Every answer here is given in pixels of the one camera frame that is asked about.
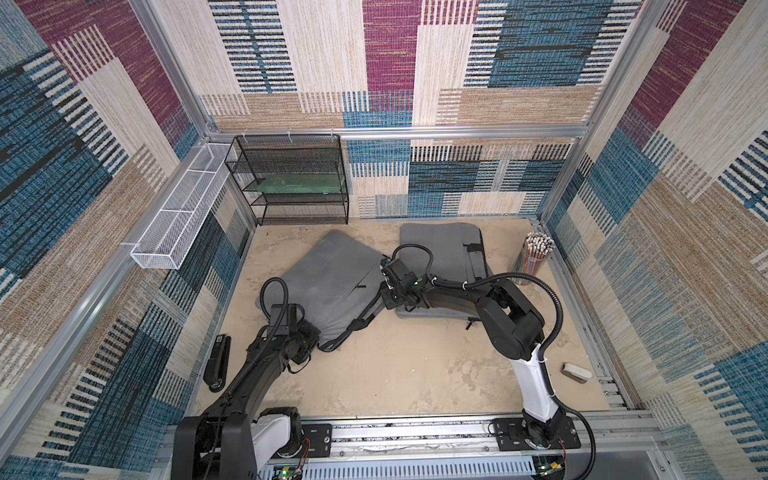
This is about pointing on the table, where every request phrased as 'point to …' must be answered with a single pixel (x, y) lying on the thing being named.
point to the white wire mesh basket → (176, 223)
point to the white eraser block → (576, 373)
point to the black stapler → (215, 373)
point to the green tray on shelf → (297, 183)
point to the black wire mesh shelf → (253, 156)
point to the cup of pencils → (537, 247)
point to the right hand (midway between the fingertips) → (397, 295)
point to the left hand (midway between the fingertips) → (318, 332)
